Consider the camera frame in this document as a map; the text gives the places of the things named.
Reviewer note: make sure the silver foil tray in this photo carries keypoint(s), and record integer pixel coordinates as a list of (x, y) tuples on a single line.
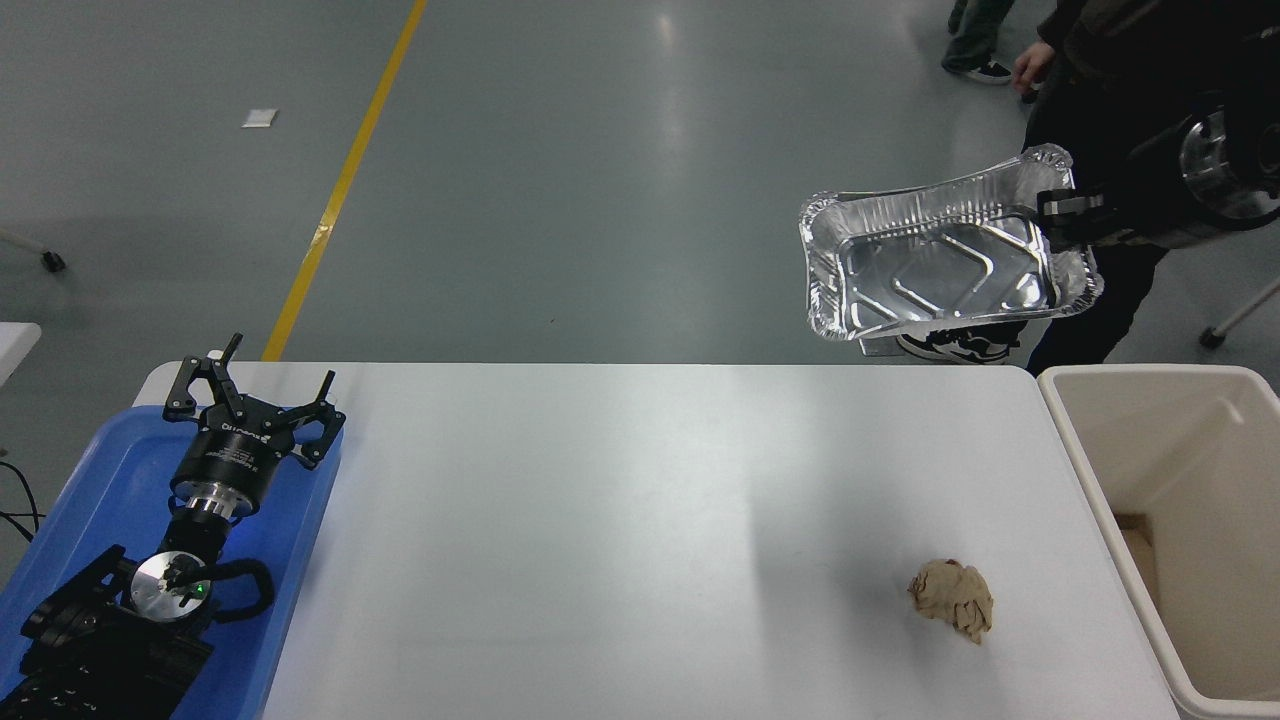
[(930, 260)]

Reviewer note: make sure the blue plastic tray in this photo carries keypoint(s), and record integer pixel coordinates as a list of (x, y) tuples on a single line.
[(100, 500)]

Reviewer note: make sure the person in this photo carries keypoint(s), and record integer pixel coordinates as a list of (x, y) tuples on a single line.
[(1110, 60), (978, 35)]

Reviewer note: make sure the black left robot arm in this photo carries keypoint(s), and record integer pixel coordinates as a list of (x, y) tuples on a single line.
[(95, 660)]

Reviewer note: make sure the crumpled tan paper ball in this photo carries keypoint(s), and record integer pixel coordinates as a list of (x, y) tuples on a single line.
[(952, 595)]

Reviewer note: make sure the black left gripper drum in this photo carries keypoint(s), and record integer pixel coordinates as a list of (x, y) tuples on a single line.
[(228, 460)]

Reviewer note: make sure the grey floor plate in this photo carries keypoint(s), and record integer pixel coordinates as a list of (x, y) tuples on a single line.
[(878, 347)]

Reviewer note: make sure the white side table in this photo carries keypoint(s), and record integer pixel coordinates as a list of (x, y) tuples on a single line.
[(12, 345)]

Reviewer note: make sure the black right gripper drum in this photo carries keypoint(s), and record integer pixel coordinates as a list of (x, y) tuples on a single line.
[(1150, 195)]

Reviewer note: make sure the large pale bin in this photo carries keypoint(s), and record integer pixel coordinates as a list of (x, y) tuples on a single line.
[(1150, 430)]

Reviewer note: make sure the person's hand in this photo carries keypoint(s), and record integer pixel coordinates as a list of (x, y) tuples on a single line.
[(1032, 65)]

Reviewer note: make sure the white caster leg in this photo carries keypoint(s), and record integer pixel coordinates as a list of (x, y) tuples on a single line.
[(53, 262), (1214, 337)]

